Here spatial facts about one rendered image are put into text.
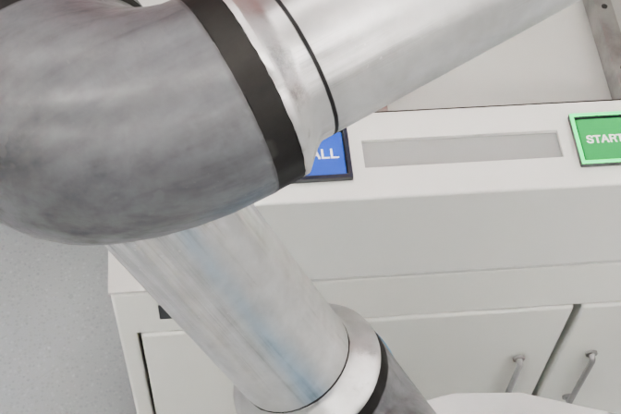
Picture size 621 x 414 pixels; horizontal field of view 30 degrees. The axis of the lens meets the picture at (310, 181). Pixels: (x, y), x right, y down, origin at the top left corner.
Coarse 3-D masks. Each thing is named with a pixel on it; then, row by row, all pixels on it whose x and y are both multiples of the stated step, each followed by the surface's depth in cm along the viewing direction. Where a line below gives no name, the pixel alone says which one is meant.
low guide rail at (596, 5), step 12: (588, 0) 131; (600, 0) 130; (588, 12) 132; (600, 12) 129; (612, 12) 129; (600, 24) 128; (612, 24) 128; (600, 36) 128; (612, 36) 127; (600, 48) 128; (612, 48) 126; (612, 60) 125; (612, 72) 125; (612, 84) 125; (612, 96) 125
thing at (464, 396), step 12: (444, 396) 106; (456, 396) 106; (468, 396) 106; (480, 396) 106; (492, 396) 106; (504, 396) 106; (516, 396) 106; (528, 396) 106; (444, 408) 105; (456, 408) 105; (468, 408) 105; (480, 408) 105; (492, 408) 105; (504, 408) 105; (516, 408) 105; (528, 408) 105; (540, 408) 105; (552, 408) 105; (564, 408) 105; (576, 408) 105; (588, 408) 106
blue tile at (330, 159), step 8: (336, 136) 104; (320, 144) 103; (328, 144) 103; (336, 144) 103; (320, 152) 103; (328, 152) 103; (336, 152) 103; (344, 152) 103; (320, 160) 102; (328, 160) 102; (336, 160) 102; (344, 160) 102; (312, 168) 102; (320, 168) 102; (328, 168) 102; (336, 168) 102; (344, 168) 102
